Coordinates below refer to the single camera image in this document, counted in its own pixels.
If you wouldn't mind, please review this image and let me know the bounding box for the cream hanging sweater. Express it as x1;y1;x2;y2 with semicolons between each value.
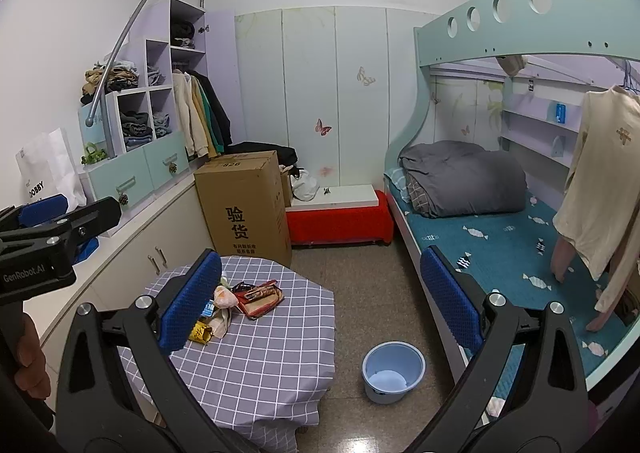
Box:
550;86;639;333

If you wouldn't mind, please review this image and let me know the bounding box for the blue plastic bag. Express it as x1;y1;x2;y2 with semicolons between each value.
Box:
74;237;99;265

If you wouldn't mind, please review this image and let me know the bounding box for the white plastic bag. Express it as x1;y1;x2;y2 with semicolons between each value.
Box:
291;168;319;202

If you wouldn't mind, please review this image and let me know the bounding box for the grey folded duvet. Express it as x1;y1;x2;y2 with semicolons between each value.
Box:
399;141;527;219

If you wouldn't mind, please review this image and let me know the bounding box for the grey checked tablecloth table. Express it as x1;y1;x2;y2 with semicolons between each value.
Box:
117;255;336;451

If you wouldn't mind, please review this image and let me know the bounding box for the person's left hand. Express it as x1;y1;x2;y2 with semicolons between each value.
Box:
14;313;51;401

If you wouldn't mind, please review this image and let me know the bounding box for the black clothes pile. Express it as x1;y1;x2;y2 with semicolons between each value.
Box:
226;141;297;167

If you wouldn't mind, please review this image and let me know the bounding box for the yellow snack wrapper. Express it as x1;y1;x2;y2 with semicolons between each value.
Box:
189;321;214;346

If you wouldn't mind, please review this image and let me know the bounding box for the hanging jackets row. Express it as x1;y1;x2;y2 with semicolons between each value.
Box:
172;69;232;158

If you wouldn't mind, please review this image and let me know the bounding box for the light blue plastic bucket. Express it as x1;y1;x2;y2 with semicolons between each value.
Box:
361;341;426;405

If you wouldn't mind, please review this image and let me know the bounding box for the red brown paper bag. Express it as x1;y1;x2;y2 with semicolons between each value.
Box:
231;280;284;320

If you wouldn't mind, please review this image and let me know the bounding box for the teal candy-print mattress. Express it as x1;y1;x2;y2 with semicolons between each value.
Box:
385;168;639;418

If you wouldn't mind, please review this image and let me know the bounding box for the pink orange plastic wrapper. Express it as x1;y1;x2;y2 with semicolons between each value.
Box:
213;285;239;310

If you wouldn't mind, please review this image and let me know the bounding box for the red covered low bench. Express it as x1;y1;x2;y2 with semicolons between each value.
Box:
286;190;395;246

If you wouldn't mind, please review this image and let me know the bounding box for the white low cabinet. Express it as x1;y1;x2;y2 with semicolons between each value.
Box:
24;176;212;389

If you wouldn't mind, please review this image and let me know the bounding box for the large cardboard box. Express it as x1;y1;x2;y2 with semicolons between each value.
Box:
194;152;292;267

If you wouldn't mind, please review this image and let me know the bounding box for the lilac stair shelf unit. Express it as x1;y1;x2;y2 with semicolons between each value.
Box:
78;0;246;223

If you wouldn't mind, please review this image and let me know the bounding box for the grey metal handrail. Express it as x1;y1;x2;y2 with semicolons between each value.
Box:
85;0;205;128

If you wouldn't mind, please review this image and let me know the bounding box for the white paper shopping bag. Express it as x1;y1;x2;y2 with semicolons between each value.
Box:
15;128;87;211

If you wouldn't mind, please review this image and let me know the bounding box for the teal bunk bed frame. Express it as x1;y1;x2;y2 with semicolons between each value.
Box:
385;0;639;429

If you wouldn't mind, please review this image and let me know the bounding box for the brown paper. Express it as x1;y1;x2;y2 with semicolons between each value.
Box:
208;308;232;339

